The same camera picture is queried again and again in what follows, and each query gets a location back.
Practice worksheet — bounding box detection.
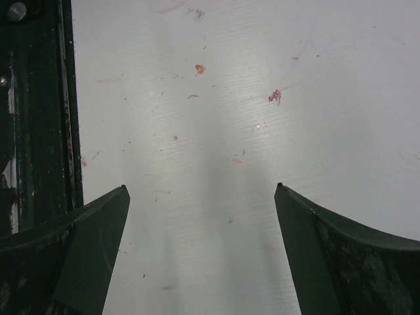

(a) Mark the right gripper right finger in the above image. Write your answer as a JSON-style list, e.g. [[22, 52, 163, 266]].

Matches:
[[274, 184, 419, 314]]

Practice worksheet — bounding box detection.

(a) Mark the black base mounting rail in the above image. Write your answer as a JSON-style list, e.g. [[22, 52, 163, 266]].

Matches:
[[1, 1, 83, 236]]

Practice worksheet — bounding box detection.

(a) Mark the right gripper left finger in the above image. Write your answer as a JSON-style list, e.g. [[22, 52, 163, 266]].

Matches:
[[1, 186, 130, 314]]

